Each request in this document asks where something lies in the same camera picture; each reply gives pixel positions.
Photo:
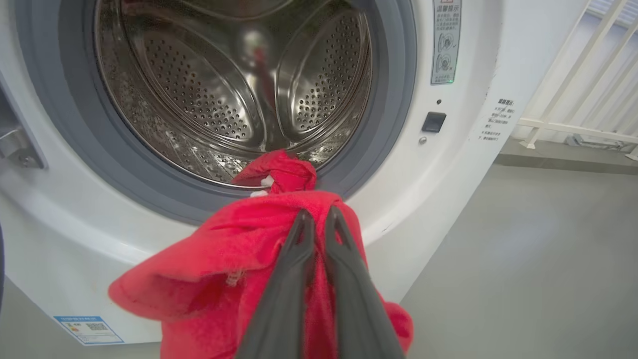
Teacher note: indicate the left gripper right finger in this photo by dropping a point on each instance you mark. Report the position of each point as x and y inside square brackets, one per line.
[356, 304]

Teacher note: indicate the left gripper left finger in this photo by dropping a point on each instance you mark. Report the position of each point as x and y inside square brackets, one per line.
[284, 299]

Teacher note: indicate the white metal railing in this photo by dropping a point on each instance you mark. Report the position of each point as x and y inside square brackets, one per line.
[573, 128]

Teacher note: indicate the grey rubber door gasket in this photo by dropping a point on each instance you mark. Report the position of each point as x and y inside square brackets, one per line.
[75, 124]

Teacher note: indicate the small text sticker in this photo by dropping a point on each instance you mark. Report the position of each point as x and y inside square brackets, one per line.
[498, 119]

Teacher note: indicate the black door lock socket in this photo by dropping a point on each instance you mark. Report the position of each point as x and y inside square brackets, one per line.
[433, 121]

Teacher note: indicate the blue energy label sticker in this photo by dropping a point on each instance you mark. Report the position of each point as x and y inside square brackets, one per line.
[89, 330]

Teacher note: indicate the metal door hinge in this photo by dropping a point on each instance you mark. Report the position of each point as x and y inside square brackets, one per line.
[17, 144]

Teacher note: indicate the grey warning sticker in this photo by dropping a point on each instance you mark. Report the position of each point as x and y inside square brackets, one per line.
[445, 45]

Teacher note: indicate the stainless steel washer drum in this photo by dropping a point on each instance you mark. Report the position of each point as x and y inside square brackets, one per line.
[199, 99]

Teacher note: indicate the red garment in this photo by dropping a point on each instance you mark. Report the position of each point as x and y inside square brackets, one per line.
[209, 259]

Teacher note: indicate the white front-load washing machine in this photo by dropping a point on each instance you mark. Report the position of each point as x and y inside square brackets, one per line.
[438, 189]

